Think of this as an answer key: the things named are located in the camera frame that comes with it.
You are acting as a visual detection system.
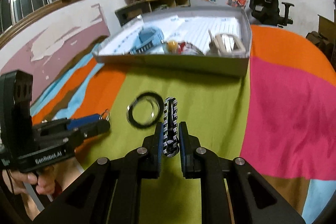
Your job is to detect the grey shallow cardboard tray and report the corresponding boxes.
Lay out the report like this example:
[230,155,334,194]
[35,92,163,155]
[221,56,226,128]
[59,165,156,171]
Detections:
[93,6,252,77]

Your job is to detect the wooden desk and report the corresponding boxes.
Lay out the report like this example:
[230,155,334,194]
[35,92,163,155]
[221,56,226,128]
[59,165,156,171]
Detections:
[114,0,191,26]

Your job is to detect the amber bead pendant cord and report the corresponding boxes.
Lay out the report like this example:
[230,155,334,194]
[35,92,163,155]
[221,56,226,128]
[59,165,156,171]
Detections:
[163,39,181,55]

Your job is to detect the brown bag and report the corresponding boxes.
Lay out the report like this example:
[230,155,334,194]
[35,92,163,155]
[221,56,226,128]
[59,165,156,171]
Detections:
[306,31,334,60]

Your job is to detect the colourful striped blanket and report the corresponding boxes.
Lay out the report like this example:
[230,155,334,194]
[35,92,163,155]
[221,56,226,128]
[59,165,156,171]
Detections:
[31,26,335,223]

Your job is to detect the black office chair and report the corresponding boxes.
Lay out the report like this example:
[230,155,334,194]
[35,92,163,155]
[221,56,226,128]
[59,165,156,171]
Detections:
[249,0,294,27]

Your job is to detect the small silver bangle rings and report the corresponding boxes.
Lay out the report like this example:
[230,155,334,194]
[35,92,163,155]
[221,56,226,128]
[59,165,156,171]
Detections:
[99,109,111,122]

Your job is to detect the light blue watch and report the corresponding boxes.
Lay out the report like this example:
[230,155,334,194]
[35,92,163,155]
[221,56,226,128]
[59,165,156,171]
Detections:
[129,27,164,55]

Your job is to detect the black hair tie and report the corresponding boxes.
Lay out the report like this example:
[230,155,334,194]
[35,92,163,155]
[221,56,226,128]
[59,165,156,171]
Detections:
[126,91,165,130]

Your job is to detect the left hand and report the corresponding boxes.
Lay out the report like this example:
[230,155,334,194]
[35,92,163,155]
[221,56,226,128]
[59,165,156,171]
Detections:
[2,166,55,195]

